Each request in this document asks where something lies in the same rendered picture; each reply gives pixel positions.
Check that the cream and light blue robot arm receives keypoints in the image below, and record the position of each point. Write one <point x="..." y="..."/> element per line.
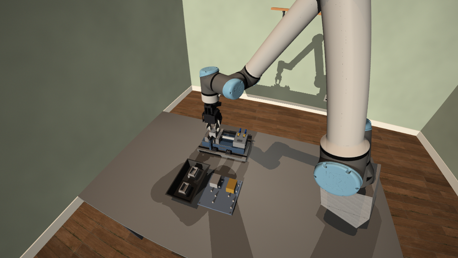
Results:
<point x="344" y="165"/>

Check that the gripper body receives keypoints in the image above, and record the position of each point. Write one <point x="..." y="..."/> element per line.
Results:
<point x="210" y="113"/>

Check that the yellow rectangular block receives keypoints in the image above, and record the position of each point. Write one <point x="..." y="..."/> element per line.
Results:
<point x="231" y="186"/>

